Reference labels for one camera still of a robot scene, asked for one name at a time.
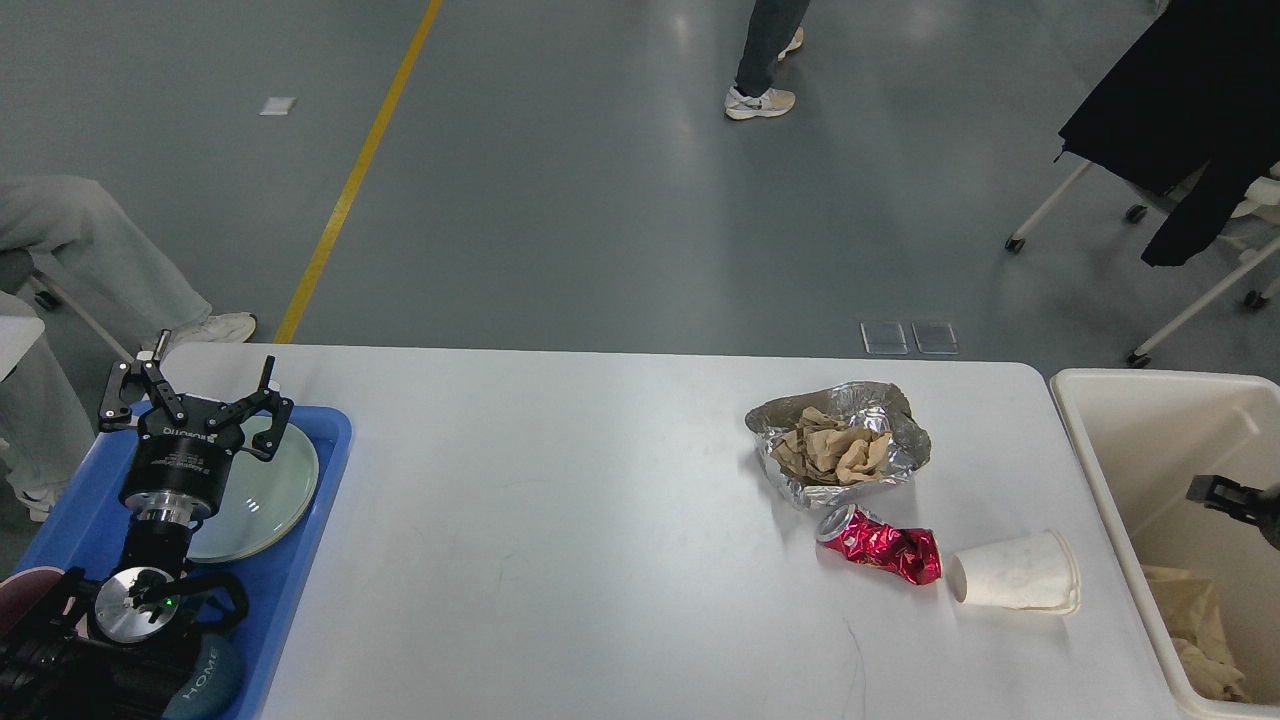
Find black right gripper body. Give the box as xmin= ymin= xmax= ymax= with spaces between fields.
xmin=1258 ymin=486 xmax=1280 ymax=550

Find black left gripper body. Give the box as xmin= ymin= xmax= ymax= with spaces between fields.
xmin=120 ymin=415 xmax=244 ymax=520

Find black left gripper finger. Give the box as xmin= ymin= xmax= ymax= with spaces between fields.
xmin=205 ymin=357 xmax=294 ymax=462
xmin=99 ymin=331 xmax=189 ymax=432

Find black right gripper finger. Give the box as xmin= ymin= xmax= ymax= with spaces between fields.
xmin=1187 ymin=475 xmax=1265 ymax=527

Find mint green plate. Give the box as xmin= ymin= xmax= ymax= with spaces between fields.
xmin=221 ymin=421 xmax=320 ymax=503

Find pink ribbed mug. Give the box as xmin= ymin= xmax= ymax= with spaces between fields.
xmin=1 ymin=566 xmax=67 ymax=641

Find dark teal mug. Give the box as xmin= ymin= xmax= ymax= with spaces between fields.
xmin=161 ymin=634 xmax=244 ymax=719

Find aluminium foil with paper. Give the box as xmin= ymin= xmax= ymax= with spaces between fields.
xmin=745 ymin=382 xmax=932 ymax=509

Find brown paper ball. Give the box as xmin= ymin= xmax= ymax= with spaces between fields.
xmin=1171 ymin=628 xmax=1251 ymax=702

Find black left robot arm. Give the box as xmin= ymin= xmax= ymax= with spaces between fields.
xmin=3 ymin=331 xmax=294 ymax=719

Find seated person grey trousers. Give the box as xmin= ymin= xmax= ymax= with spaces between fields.
xmin=1 ymin=176 xmax=257 ymax=523

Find blue plastic tray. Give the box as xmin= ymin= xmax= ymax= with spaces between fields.
xmin=5 ymin=406 xmax=352 ymax=719

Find beige plastic bin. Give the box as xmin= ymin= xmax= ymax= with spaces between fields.
xmin=1051 ymin=369 xmax=1279 ymax=719

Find grey chair with legs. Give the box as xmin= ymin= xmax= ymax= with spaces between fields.
xmin=1 ymin=249 xmax=134 ymax=363

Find white tissue roll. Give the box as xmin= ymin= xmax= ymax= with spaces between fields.
xmin=943 ymin=530 xmax=1082 ymax=615

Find red foil wrapper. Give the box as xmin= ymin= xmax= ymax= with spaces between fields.
xmin=815 ymin=503 xmax=943 ymax=585

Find black jacket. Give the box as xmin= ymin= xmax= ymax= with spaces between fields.
xmin=1059 ymin=1 xmax=1279 ymax=266

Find crumpled brown paper in foil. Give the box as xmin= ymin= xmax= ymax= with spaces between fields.
xmin=771 ymin=407 xmax=893 ymax=487

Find standing person in jeans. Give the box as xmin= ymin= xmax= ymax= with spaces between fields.
xmin=724 ymin=1 xmax=810 ymax=120

